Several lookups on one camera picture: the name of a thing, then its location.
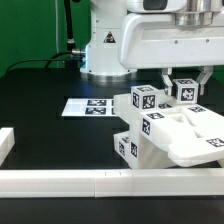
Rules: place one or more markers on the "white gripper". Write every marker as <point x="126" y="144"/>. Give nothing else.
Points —
<point x="173" y="33"/>

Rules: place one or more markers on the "white tagged cube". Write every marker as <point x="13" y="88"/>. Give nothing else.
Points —
<point x="144" y="97"/>
<point x="186" y="91"/>

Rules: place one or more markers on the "white chair back frame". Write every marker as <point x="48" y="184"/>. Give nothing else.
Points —
<point x="190" y="134"/>

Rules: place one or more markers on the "white chair seat part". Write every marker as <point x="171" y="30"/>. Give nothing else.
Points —
<point x="149" y="155"/>

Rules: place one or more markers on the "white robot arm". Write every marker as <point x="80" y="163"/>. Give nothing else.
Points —
<point x="102" y="52"/>

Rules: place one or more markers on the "white front fence wall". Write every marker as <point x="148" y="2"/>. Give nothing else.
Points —
<point x="111" y="183"/>

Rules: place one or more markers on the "white fence wall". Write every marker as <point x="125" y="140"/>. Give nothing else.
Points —
<point x="7" y="142"/>
<point x="111" y="183"/>

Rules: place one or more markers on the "white marker base plate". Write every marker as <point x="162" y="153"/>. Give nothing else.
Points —
<point x="87" y="107"/>

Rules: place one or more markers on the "white left fence wall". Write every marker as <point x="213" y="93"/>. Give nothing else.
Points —
<point x="7" y="142"/>

